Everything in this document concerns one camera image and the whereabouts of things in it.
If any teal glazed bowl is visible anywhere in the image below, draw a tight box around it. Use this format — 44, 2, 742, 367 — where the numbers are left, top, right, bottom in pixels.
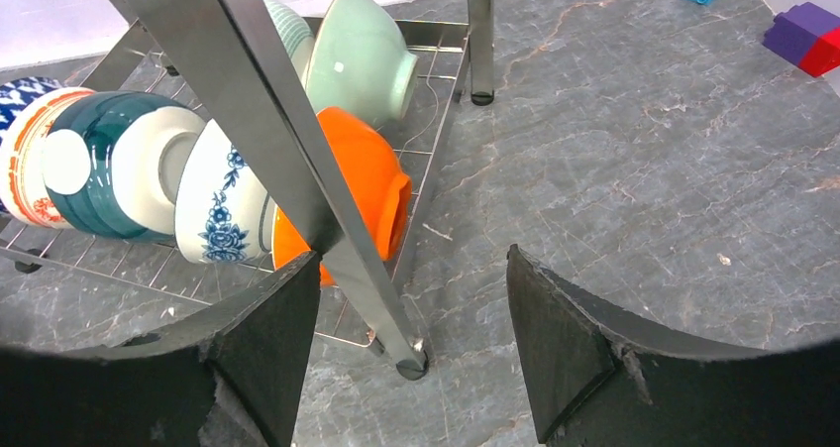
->
41, 91, 205, 242

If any pale green bowl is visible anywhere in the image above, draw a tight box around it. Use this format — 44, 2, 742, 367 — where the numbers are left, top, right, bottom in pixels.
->
304, 0, 418, 128

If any red purple block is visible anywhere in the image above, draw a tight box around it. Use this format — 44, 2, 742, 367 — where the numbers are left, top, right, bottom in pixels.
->
762, 2, 839, 77

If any orange bowl white inside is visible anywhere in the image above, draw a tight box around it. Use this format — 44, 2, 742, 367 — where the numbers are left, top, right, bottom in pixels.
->
271, 106, 414, 287

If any blue white zigzag bowl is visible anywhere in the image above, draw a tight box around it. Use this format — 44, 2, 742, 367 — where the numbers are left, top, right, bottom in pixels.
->
1, 76, 64, 221

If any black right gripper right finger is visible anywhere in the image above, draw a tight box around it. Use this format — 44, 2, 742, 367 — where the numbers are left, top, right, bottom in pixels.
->
506, 245, 839, 446

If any stainless steel dish rack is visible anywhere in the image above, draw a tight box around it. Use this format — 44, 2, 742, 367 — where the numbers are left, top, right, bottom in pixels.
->
0, 0, 496, 382

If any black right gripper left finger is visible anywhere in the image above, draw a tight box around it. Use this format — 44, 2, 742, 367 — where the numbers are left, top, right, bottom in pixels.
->
1, 252, 320, 446

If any green checked small bowl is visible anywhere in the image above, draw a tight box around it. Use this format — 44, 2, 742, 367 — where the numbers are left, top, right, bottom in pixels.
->
263, 0, 315, 82

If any blue white floral bowl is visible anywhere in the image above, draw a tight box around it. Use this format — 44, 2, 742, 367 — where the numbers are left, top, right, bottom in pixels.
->
174, 120, 275, 264

